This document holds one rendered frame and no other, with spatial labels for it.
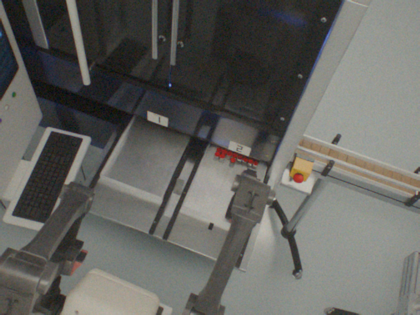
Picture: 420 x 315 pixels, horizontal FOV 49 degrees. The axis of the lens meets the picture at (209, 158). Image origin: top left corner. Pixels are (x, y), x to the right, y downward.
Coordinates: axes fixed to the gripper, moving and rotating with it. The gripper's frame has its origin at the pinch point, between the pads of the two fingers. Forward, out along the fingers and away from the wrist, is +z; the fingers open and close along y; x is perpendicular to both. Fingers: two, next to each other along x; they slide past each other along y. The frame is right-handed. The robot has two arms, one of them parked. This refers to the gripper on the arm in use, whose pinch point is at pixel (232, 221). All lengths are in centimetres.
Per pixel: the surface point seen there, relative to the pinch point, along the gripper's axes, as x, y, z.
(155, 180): 33.8, 7.0, 3.0
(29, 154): 116, 36, 64
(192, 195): 17.9, 6.4, 3.0
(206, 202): 12.0, 5.9, 3.0
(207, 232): 7.5, -5.3, 5.1
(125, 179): 45.0, 2.7, 3.7
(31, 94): 92, 16, -9
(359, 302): -82, 37, 87
